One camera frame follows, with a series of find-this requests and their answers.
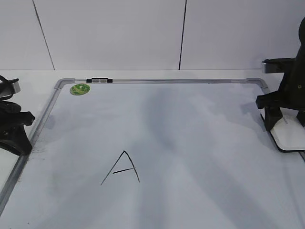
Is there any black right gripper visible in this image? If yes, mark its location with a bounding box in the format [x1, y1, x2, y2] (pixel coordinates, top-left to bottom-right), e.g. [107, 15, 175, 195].
[256, 20, 305, 132]

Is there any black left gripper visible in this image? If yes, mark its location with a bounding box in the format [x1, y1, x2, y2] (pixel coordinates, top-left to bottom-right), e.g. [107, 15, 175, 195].
[0, 96, 35, 156]

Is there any white eraser with black felt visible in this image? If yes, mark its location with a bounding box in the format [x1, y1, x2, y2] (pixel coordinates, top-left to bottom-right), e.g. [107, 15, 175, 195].
[268, 108, 305, 153]

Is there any round green magnet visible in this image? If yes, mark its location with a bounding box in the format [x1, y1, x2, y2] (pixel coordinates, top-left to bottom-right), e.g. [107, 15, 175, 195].
[69, 83, 91, 96]

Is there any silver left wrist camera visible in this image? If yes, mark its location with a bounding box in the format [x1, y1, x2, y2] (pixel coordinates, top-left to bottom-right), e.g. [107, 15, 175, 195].
[0, 78, 20, 101]

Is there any white board with grey frame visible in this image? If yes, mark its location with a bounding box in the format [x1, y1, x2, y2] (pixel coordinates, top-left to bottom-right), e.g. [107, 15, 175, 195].
[0, 79, 305, 229]

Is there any black and grey frame clip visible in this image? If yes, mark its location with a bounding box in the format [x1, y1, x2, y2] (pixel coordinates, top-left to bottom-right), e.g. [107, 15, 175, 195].
[86, 78, 113, 83]

